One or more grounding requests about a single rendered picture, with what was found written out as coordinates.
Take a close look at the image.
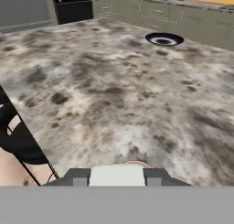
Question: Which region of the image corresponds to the black bar stool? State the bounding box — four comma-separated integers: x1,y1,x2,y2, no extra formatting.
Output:
0,85,60,187

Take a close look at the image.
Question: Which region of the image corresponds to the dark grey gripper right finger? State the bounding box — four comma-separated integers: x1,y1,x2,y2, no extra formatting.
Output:
143,167,192,187

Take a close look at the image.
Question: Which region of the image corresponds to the black built-in oven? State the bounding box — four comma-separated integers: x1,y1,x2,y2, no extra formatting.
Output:
51,0,95,26

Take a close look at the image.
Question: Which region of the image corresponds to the olive green cupboard run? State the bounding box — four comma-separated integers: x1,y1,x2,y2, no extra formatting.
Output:
92,0,234,52

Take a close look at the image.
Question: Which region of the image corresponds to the red-rimmed cup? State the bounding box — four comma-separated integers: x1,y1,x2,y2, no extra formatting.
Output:
123,160,153,169

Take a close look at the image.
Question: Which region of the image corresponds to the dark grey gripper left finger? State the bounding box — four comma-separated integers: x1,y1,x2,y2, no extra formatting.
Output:
45,167,92,187

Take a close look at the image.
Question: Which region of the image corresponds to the black and white bowl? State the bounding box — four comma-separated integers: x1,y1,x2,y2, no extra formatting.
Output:
144,32,186,48

